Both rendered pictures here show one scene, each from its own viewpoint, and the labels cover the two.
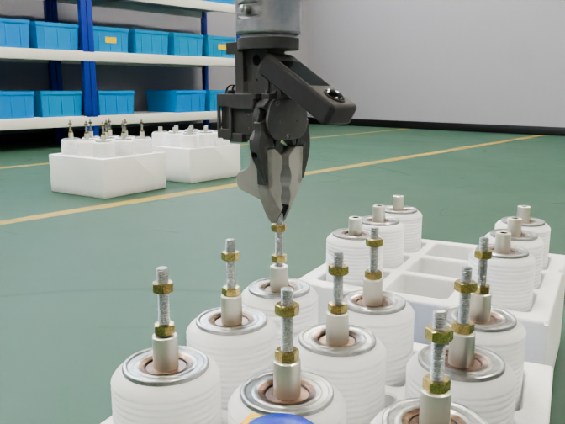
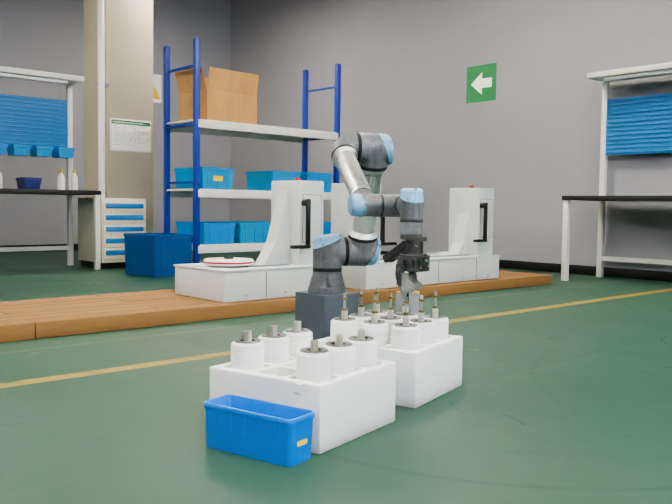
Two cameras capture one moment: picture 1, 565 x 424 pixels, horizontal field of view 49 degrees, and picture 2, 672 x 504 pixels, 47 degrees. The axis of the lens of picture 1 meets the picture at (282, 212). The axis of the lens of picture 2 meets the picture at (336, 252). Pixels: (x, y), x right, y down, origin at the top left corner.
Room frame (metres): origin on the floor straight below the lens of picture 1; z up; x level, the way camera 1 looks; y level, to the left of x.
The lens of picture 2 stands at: (3.25, 0.05, 0.64)
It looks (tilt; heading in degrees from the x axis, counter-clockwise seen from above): 3 degrees down; 186
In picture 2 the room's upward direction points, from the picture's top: 1 degrees clockwise
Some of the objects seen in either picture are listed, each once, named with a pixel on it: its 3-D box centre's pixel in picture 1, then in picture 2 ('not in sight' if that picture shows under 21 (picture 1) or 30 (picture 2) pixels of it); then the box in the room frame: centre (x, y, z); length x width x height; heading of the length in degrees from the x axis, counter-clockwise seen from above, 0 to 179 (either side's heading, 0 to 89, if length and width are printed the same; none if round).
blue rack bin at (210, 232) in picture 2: not in sight; (205, 232); (-4.21, -2.09, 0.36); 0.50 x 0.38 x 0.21; 50
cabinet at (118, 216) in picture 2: not in sight; (112, 232); (-4.22, -3.07, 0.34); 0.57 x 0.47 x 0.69; 49
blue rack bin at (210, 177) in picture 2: not in sight; (204, 178); (-4.22, -2.11, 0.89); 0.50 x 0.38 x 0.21; 50
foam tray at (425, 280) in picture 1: (438, 315); (304, 394); (1.06, -0.28, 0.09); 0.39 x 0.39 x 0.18; 62
